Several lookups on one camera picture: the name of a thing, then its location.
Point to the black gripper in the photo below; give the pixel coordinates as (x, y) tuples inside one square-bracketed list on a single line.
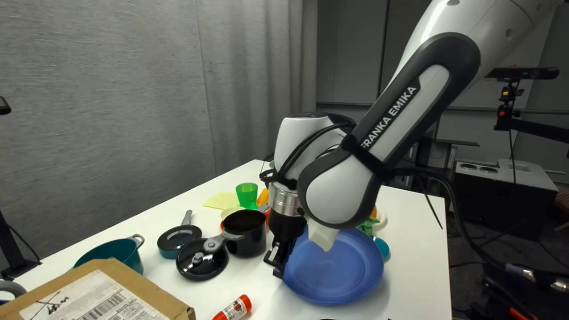
[(286, 234)]

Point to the blue plate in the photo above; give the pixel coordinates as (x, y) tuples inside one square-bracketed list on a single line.
[(338, 273)]

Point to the yellow pineapple plush toy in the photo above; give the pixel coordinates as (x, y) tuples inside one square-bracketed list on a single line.
[(372, 225)]

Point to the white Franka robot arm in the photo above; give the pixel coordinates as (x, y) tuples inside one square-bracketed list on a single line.
[(409, 101)]

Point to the yellow translucent plate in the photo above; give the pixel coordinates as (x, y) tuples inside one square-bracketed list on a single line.
[(219, 202)]

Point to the black pot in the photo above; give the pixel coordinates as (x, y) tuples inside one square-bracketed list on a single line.
[(244, 234)]

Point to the red white glue stick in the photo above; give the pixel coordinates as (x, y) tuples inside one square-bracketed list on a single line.
[(235, 309)]

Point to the yellow toy piece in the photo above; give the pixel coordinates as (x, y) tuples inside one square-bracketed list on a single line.
[(263, 198)]

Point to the green translucent cup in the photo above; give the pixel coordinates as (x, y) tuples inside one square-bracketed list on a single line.
[(245, 195)]

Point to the black frying pan with lid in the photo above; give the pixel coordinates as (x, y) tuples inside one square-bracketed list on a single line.
[(199, 262)]

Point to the small dark teal pan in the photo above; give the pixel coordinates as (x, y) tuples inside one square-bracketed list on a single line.
[(176, 241)]

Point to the teal pot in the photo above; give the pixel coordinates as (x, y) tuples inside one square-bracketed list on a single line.
[(116, 252)]

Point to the cardboard box with label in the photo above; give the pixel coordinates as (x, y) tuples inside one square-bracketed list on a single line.
[(89, 294)]

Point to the white box device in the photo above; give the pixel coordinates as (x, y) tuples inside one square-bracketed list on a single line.
[(503, 174)]

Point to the black case with orange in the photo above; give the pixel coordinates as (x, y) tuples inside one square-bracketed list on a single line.
[(521, 303)]

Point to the black camera bar on mount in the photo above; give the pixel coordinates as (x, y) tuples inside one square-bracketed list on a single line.
[(521, 74)]

